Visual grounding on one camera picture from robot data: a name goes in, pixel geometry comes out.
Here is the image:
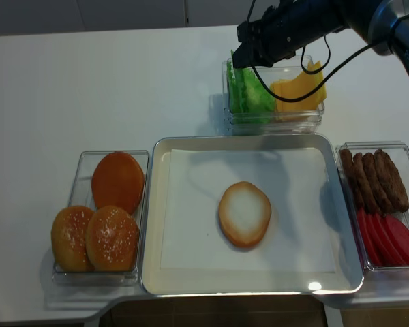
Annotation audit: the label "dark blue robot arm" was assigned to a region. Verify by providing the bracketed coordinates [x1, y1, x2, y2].
[232, 0, 409, 68]

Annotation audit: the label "white paper sheet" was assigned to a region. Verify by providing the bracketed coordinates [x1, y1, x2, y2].
[159, 148, 337, 273]

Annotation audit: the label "clear patty tomato container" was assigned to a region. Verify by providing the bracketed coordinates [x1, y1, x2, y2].
[336, 142, 409, 281]

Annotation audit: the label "silver metal tray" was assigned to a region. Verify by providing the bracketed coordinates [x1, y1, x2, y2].
[141, 134, 363, 296]

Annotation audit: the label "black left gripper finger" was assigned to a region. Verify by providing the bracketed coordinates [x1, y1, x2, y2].
[232, 42, 259, 69]

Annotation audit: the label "red tomato slices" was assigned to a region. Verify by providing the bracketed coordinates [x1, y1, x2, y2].
[357, 208, 409, 267]

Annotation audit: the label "left sesame bun top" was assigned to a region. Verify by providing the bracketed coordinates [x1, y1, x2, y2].
[50, 206, 94, 273]

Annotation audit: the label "right sesame bun top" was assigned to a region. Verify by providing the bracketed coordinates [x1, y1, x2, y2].
[85, 206, 140, 272]

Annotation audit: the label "clear plastic bun container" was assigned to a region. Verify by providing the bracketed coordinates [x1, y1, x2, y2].
[50, 151, 149, 287]

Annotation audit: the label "toasted bun bottom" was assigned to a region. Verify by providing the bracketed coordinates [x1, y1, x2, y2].
[218, 181, 272, 249]

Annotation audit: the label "plain orange bun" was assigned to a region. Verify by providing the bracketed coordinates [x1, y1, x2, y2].
[91, 151, 145, 214]

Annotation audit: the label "yellow cheese slices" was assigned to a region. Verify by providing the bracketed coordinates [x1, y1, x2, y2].
[270, 70, 327, 112]

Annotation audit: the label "sesame bun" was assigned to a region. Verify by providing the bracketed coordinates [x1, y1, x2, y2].
[85, 206, 140, 272]
[50, 206, 94, 273]

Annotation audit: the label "green lettuce pile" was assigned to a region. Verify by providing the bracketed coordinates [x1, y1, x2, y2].
[226, 50, 276, 115]

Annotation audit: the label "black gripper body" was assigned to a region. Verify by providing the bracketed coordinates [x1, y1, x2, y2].
[237, 1, 344, 67]

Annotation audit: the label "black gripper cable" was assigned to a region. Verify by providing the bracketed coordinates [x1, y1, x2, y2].
[247, 0, 409, 140]

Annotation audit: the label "clear lettuce cheese container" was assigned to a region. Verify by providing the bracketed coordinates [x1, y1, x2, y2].
[222, 54, 327, 135]

